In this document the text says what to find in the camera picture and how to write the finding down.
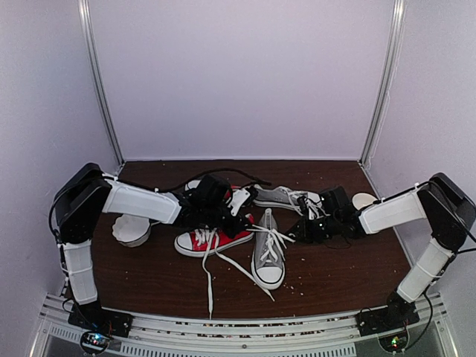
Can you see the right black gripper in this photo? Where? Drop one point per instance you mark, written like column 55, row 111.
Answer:
column 304, row 236

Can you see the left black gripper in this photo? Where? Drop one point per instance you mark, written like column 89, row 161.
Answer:
column 241, row 223

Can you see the grey sneaker with laces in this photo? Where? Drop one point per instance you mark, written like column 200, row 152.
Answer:
column 268, row 258

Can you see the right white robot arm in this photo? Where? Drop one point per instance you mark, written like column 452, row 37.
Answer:
column 448, row 210

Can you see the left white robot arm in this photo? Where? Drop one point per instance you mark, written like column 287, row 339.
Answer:
column 76, row 209

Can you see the back red sneaker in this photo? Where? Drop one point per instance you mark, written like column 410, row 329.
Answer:
column 195, row 183

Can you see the red sneaker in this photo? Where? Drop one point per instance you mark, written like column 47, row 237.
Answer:
column 195, row 183
column 203, row 243

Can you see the front red sneaker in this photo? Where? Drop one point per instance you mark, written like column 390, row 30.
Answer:
column 203, row 243

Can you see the white fluted bowl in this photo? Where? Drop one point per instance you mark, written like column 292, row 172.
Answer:
column 131, row 231

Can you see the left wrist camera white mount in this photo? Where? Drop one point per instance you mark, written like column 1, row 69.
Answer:
column 238, row 199

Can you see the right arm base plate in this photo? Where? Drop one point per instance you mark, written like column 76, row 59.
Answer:
column 376, row 321

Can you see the front aluminium rail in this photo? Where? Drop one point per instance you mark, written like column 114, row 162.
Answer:
column 336, row 334

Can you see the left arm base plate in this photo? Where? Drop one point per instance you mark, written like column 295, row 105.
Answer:
column 106, row 322

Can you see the right aluminium frame post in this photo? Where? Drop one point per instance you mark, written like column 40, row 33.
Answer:
column 383, row 96

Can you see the aluminium frame post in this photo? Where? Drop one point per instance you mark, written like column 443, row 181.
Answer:
column 99, row 88
column 383, row 96

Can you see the left aluminium frame post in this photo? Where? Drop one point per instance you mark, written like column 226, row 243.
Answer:
column 99, row 88

